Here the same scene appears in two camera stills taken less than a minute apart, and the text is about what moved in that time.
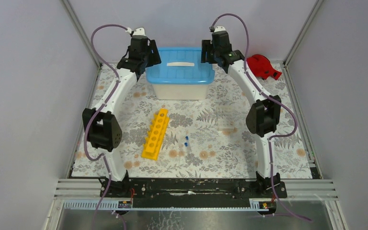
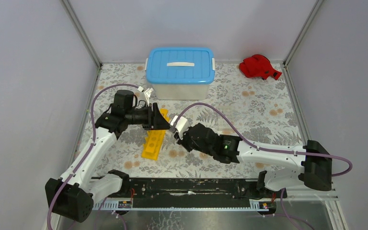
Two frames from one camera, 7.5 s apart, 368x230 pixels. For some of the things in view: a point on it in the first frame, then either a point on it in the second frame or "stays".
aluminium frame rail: [309, 189] stays
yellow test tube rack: [155, 135] stays
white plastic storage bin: [180, 92] stays
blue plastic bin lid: [181, 65] stays
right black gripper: [206, 46] to [182, 142]
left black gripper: [152, 58] to [155, 119]
